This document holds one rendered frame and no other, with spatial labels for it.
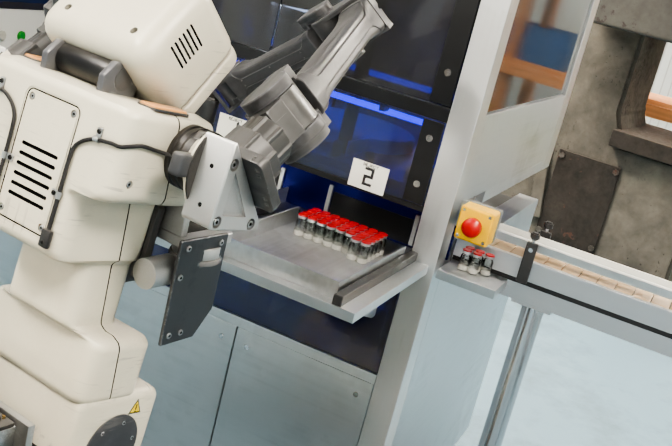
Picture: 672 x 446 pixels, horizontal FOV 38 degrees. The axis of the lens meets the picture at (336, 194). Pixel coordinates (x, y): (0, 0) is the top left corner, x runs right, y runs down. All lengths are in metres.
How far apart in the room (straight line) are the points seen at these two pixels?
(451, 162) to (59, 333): 0.94
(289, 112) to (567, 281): 1.00
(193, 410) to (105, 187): 1.28
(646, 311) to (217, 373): 0.99
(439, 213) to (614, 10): 3.16
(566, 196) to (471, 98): 3.49
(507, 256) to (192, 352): 0.79
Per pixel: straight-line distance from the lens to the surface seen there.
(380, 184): 2.07
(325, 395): 2.25
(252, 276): 1.78
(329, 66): 1.41
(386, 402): 2.19
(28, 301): 1.41
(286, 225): 2.08
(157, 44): 1.25
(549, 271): 2.12
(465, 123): 2.00
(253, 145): 1.22
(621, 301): 2.10
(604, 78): 5.38
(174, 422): 2.48
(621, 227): 5.42
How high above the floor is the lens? 1.49
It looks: 15 degrees down
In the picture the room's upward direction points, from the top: 14 degrees clockwise
